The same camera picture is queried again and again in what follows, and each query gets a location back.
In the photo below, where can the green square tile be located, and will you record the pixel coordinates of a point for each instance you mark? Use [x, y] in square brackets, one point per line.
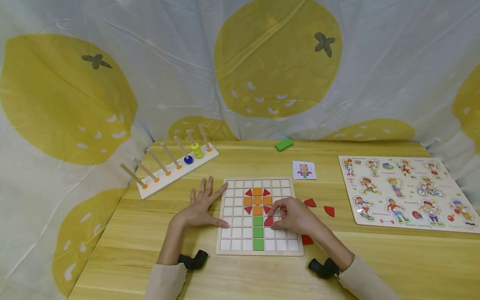
[258, 244]
[258, 221]
[258, 232]

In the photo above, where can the person's left little finger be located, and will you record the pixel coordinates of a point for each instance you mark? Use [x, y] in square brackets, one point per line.
[193, 196]

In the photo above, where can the sports figures puzzle board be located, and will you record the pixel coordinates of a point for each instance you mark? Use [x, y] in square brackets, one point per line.
[407, 191]

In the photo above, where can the person's left hand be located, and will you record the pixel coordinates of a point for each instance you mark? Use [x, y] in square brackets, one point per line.
[198, 212]

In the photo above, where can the wooden grid puzzle board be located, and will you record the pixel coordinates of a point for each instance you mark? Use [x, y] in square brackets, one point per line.
[236, 237]

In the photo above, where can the person's right hand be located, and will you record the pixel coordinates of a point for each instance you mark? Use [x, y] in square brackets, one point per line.
[296, 216]

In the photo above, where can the person's left forearm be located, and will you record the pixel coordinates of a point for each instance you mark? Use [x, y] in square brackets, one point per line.
[167, 262]

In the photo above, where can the white peg board with rods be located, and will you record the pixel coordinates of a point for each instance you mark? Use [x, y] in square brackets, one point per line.
[176, 171]

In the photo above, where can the person's right thumb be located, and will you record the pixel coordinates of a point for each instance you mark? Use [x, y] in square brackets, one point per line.
[279, 225]

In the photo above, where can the orange round tile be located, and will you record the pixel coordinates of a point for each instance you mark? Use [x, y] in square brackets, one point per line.
[257, 201]

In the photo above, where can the small pattern card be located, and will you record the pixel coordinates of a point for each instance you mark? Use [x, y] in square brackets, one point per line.
[304, 170]

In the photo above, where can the person's left index finger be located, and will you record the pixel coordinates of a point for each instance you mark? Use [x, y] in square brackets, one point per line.
[219, 192]

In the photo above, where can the person's right index finger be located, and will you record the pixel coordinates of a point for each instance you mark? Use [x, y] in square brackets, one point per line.
[279, 204]

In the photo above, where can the green rectangular block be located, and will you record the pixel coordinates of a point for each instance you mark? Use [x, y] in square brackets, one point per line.
[284, 145]

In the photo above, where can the orange square tile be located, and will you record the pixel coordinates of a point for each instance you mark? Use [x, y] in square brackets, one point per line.
[257, 210]
[248, 201]
[267, 200]
[257, 191]

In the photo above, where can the person's right forearm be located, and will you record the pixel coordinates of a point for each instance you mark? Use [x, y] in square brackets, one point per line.
[345, 262]

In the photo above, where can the black wrist band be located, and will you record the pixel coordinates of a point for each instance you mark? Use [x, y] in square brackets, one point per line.
[195, 260]
[324, 268]

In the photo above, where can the person's left thumb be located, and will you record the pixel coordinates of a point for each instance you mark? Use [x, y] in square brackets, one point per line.
[221, 223]

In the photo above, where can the person's left ring finger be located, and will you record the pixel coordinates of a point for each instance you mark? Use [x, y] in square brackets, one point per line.
[202, 188]

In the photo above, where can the person's left middle finger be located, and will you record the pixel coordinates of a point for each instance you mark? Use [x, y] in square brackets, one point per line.
[210, 186]

